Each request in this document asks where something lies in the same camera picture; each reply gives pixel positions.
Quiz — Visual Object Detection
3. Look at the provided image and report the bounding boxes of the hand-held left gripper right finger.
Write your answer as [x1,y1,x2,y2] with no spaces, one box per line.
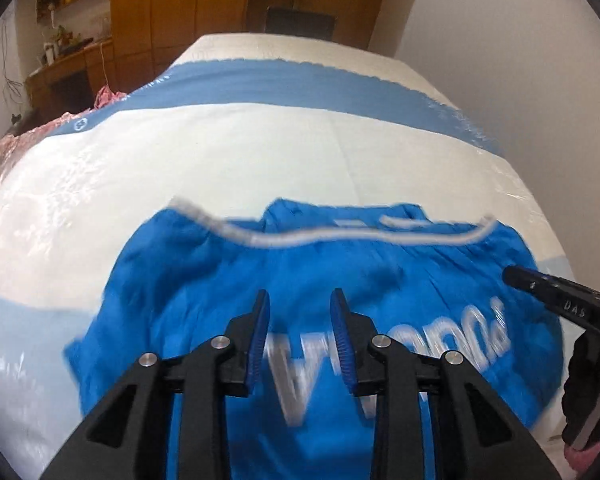
[329,288,562,480]

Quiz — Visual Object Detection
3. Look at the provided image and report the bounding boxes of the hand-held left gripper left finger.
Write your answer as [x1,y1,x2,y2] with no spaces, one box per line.
[39,289,272,480]

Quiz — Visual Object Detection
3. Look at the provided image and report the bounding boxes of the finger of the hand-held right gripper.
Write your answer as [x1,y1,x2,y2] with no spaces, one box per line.
[502,265,600,322]

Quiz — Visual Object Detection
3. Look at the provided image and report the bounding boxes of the blue shirt with white lettering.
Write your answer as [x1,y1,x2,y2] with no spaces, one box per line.
[62,197,567,480]

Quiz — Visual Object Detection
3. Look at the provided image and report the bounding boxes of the person's right forearm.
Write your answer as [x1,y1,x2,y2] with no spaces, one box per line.
[564,422,600,479]

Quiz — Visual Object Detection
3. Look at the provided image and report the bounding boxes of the person's right hand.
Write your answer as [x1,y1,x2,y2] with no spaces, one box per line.
[561,331,600,442]

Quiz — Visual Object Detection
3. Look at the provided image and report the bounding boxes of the blue and white printed blanket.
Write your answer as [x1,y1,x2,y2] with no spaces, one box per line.
[0,33,583,480]

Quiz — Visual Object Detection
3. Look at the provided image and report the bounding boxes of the pink floral quilt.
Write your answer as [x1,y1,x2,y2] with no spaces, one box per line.
[0,84,131,213]

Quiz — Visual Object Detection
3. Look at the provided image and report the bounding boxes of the wooden desk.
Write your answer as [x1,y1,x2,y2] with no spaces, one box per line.
[25,39,117,117]

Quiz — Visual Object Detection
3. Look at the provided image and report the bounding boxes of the wooden wardrobe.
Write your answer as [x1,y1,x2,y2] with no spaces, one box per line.
[109,0,397,97]

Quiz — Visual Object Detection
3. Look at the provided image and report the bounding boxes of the white hanging cable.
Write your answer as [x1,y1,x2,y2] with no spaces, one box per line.
[98,42,113,92]

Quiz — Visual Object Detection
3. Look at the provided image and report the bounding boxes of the dark wall cables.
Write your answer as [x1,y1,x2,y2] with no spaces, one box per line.
[1,9,32,117]

